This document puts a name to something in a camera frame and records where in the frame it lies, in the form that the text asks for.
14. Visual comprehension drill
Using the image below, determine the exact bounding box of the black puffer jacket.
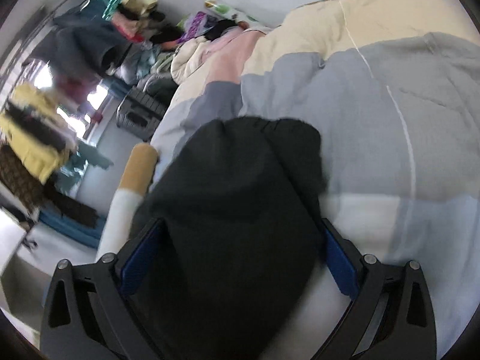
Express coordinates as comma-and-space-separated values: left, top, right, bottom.
132, 117, 325, 359

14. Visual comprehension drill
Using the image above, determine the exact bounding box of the white and tan bolster pillow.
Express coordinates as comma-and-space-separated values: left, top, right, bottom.
96, 142, 159, 260

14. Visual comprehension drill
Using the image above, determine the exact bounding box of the yellow hanging jacket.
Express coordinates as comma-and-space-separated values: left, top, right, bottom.
1, 82, 77, 184

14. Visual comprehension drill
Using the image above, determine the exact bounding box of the pastel patchwork quilt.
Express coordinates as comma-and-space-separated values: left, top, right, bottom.
151, 0, 479, 357

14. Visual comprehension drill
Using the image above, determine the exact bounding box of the dark grey hanging jacket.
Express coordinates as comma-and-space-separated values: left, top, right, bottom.
30, 13, 131, 82

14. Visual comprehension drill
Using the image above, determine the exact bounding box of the green sock hanger rack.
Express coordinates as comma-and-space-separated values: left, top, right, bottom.
97, 0, 165, 43

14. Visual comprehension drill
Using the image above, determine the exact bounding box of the polka dot pillow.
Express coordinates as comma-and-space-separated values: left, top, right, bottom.
204, 0, 260, 27

